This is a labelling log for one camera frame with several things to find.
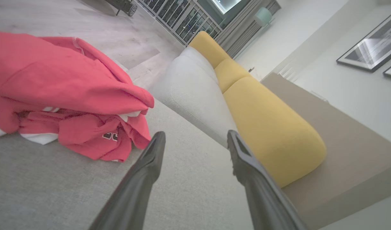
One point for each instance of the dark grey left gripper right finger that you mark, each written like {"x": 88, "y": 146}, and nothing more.
{"x": 262, "y": 198}

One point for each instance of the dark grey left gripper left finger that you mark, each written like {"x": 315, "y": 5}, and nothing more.
{"x": 134, "y": 191}

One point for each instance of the red basketball shorts white stripes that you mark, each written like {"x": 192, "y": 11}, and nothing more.
{"x": 86, "y": 137}

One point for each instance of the red basketball jersey number 23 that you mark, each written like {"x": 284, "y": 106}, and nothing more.
{"x": 54, "y": 73}

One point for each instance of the long yellow sofa back cushion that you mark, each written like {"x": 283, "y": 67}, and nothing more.
{"x": 272, "y": 134}

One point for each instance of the large grey sofa chaise cushion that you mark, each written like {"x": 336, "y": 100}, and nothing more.
{"x": 54, "y": 191}

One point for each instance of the beige upholstered panel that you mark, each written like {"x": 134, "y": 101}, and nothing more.
{"x": 348, "y": 159}

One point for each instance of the grey sofa seat cushion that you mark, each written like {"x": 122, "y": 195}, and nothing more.
{"x": 192, "y": 92}

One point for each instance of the grey pleated curtain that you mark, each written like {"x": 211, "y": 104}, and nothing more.
{"x": 243, "y": 32}

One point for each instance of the white framed glass cabinet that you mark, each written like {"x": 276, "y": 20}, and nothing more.
{"x": 179, "y": 19}

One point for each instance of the pale teal lamp shade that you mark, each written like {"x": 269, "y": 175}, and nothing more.
{"x": 263, "y": 16}

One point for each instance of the large black framed picture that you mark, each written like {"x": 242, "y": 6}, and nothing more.
{"x": 374, "y": 44}

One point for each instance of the bright window pane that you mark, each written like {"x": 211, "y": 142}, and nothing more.
{"x": 227, "y": 4}

